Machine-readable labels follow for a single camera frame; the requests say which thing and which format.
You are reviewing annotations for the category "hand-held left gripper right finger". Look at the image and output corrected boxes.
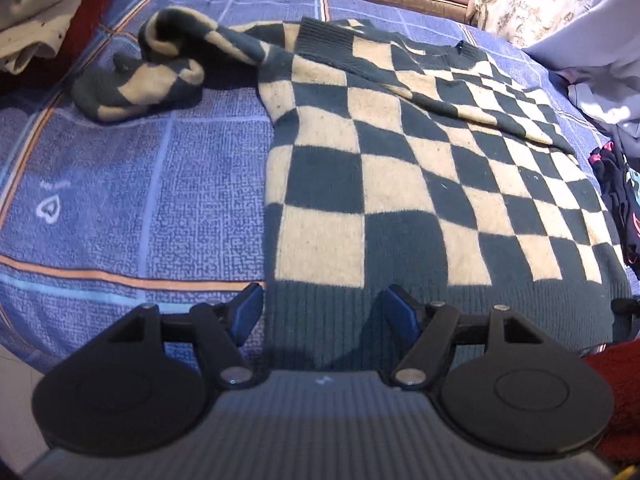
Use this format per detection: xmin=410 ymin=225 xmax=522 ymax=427
xmin=376 ymin=284 xmax=544 ymax=392

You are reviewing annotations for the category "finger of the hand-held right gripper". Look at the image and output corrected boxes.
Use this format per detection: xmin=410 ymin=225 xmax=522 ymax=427
xmin=611 ymin=297 xmax=640 ymax=342

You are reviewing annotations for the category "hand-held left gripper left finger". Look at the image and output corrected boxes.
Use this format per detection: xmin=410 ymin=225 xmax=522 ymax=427
xmin=107 ymin=283 xmax=265 ymax=390

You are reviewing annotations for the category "teal and cream checkered sweater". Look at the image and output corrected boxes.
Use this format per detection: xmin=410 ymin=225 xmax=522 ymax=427
xmin=71 ymin=6 xmax=633 ymax=376

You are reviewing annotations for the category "red fleece cloth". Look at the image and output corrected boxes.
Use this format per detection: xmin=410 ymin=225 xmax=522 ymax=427
xmin=584 ymin=339 xmax=640 ymax=463

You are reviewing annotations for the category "dark printed garment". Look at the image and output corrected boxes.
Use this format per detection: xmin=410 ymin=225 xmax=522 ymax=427
xmin=589 ymin=142 xmax=640 ymax=281

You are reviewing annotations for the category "blue patterned bedsheet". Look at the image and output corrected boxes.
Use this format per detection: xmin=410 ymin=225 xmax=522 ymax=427
xmin=0 ymin=0 xmax=640 ymax=376

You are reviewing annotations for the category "pale lavender cloth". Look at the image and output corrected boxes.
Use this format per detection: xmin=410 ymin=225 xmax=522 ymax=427
xmin=525 ymin=0 xmax=640 ymax=142

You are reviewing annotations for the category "cream floral blanket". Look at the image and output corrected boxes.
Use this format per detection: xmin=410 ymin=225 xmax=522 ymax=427
xmin=437 ymin=0 xmax=608 ymax=51

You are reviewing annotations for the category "dark red garment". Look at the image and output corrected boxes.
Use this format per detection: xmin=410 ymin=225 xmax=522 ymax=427
xmin=0 ymin=0 xmax=125 ymax=97

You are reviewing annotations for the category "white garment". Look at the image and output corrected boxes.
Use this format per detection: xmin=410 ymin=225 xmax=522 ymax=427
xmin=0 ymin=0 xmax=108 ymax=76

